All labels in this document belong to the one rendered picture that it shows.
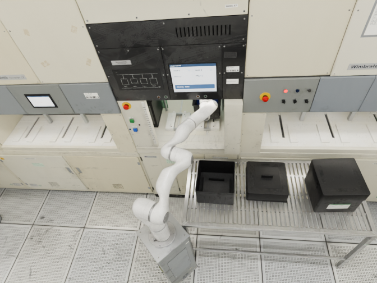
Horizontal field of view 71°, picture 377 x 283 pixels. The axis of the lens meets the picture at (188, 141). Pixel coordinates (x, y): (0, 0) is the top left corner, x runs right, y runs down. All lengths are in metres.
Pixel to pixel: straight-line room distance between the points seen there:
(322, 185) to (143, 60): 1.38
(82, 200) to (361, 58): 2.89
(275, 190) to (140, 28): 1.38
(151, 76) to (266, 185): 1.11
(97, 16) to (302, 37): 1.09
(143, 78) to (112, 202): 1.74
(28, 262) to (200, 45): 2.64
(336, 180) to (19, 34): 2.15
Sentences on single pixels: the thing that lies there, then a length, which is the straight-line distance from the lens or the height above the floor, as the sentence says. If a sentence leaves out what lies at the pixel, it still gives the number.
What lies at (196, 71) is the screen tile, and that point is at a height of 1.63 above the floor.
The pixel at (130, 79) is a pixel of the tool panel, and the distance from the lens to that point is 1.79.
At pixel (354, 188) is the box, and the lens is 1.99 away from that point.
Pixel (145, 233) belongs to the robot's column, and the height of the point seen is 0.76.
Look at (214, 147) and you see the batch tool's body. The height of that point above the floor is 0.87.
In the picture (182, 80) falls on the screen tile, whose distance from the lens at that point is 1.71.
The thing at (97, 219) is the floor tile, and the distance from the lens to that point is 3.10.
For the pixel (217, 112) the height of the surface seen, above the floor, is 1.03.
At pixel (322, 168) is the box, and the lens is 2.01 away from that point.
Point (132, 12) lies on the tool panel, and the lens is 1.56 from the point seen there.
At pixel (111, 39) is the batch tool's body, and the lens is 1.67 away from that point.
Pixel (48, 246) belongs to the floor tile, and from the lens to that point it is 3.22.
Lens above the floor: 2.57
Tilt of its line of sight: 49 degrees down
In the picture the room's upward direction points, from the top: 9 degrees counter-clockwise
